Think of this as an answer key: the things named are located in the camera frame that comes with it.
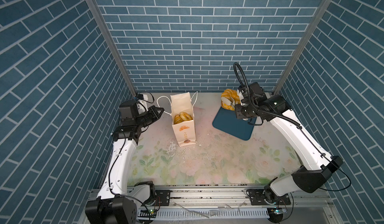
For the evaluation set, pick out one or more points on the right aluminium corner post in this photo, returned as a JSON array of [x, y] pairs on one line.
[[318, 14]]

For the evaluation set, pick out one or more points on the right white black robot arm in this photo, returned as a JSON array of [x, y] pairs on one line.
[[318, 165]]

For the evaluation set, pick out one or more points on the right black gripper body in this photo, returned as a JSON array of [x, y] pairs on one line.
[[245, 111]]

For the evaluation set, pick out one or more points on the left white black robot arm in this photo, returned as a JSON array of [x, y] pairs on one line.
[[120, 161]]

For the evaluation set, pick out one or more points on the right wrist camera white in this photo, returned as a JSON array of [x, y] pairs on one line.
[[241, 95]]

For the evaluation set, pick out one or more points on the white printed paper bag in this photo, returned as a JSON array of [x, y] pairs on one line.
[[185, 132]]

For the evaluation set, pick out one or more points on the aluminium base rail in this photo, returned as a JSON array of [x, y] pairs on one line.
[[206, 204]]

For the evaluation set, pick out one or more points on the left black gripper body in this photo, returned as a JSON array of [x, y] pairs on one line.
[[146, 118]]

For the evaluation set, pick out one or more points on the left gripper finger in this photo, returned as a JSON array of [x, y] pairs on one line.
[[153, 107], [158, 113]]

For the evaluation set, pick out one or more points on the ring donut bread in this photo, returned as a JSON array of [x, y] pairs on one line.
[[185, 116]]

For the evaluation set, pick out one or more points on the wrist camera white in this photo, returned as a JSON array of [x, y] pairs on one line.
[[241, 95], [143, 100]]

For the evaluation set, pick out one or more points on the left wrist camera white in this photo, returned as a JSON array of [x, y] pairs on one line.
[[143, 100]]

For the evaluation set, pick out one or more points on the left aluminium corner post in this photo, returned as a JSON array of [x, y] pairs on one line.
[[110, 43]]

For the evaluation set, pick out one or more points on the long croissant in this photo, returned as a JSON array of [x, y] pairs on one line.
[[177, 119]]

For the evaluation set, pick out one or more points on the dark blue tray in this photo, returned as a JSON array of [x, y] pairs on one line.
[[226, 121]]

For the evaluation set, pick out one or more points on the aluminium corner post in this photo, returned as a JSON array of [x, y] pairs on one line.
[[318, 14], [110, 43]]

